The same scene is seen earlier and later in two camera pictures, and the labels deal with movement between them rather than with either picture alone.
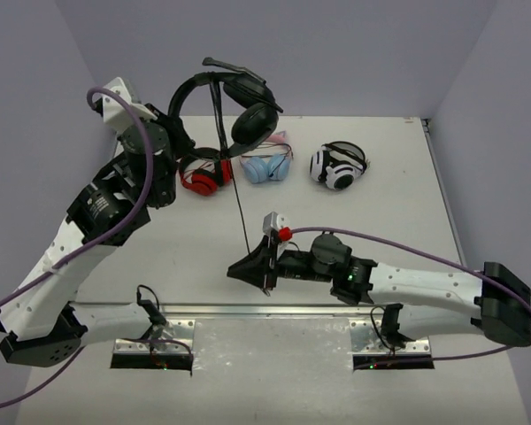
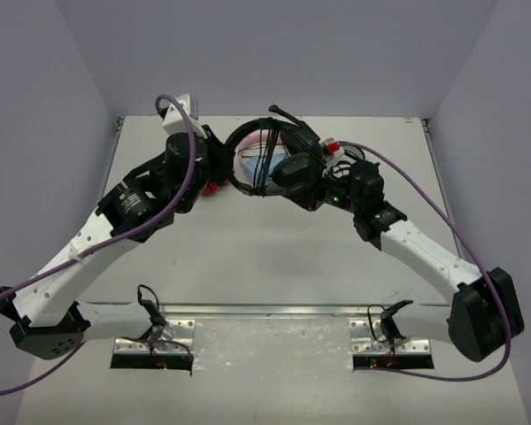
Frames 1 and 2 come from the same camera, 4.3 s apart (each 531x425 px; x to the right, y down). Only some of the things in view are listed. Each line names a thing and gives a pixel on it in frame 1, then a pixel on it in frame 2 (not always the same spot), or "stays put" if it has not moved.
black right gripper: (256, 266) to (309, 194)
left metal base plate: (173, 336) stays put
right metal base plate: (365, 338) stays put
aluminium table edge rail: (260, 310) stays put
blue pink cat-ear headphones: (273, 161) stays put
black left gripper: (177, 134) to (213, 150)
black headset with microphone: (245, 92) to (296, 168)
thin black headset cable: (231, 178) to (269, 131)
